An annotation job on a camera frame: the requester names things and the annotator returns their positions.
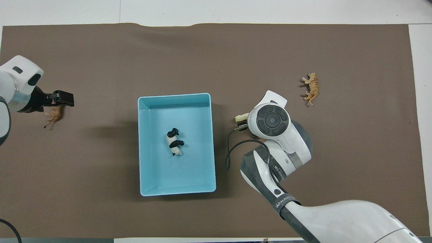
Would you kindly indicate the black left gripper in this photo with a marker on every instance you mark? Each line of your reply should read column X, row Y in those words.
column 40, row 99

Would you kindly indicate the cream horse toy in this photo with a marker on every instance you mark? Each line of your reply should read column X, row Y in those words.
column 241, row 117

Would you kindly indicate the brown lion toy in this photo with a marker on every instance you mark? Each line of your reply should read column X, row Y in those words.
column 55, row 115

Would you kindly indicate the black and white panda toy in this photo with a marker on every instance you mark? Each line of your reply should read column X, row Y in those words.
column 174, row 143

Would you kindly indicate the orange striped tiger toy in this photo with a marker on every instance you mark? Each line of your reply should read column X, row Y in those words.
column 313, row 88

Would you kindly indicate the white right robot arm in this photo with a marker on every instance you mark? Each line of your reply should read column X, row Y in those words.
column 287, row 141

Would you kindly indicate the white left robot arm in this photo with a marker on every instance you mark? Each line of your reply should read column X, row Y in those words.
column 13, row 84

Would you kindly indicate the light blue storage box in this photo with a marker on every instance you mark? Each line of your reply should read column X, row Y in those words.
column 189, row 172

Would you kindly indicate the brown table mat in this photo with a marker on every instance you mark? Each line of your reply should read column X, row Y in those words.
column 303, row 50

